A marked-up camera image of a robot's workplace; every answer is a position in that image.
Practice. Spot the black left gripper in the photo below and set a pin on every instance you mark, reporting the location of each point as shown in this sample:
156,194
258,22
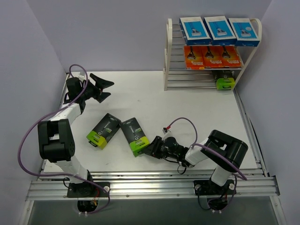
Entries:
97,89

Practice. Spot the black green razor box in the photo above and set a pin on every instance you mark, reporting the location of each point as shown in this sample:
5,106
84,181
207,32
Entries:
134,135
103,132
224,79

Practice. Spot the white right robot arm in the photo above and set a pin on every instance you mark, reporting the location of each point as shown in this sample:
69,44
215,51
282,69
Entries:
226,151

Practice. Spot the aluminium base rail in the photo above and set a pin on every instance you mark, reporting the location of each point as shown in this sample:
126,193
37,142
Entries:
154,185

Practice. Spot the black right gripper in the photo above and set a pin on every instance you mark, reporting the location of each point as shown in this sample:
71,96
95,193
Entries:
155,147

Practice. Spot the blue white Harry's razor box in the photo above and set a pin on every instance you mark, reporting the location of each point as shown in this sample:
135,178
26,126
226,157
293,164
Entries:
219,30

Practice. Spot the orange Gillette razor box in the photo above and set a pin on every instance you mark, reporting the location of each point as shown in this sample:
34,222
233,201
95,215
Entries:
212,57
230,57
193,58

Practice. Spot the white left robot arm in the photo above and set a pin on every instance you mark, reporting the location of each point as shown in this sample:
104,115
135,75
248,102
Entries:
55,138

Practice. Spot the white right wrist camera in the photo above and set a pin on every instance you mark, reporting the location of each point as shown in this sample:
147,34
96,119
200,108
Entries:
167,133

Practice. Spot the cream metal wire shelf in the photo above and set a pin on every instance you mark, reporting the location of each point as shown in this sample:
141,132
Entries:
178,77

